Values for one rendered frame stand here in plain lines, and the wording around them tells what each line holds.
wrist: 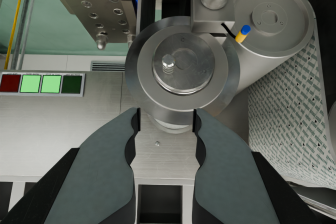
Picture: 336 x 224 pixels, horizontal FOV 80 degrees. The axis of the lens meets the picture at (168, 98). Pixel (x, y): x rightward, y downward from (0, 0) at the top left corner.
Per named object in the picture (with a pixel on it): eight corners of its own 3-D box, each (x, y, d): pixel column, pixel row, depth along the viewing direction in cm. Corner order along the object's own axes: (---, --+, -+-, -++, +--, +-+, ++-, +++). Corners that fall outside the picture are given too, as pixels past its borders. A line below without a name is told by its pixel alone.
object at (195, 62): (228, 70, 24) (173, 103, 23) (223, 76, 26) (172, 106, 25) (193, 21, 25) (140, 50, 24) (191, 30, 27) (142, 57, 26)
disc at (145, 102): (237, 16, 27) (244, 126, 24) (236, 18, 28) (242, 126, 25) (128, 14, 27) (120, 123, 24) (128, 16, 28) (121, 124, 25)
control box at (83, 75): (84, 73, 60) (82, 96, 58) (85, 74, 60) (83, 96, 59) (0, 71, 60) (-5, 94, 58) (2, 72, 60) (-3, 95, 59)
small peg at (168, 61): (178, 62, 21) (166, 68, 21) (176, 71, 24) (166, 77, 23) (170, 51, 21) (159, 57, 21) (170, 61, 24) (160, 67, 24)
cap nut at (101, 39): (106, 33, 61) (105, 47, 60) (109, 39, 64) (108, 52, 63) (94, 33, 61) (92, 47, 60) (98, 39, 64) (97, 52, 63)
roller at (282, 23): (308, -21, 29) (320, 58, 26) (243, 55, 54) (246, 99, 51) (224, -22, 29) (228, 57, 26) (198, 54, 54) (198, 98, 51)
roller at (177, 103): (226, 25, 27) (230, 111, 24) (197, 82, 52) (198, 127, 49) (139, 23, 27) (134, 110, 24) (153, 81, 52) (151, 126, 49)
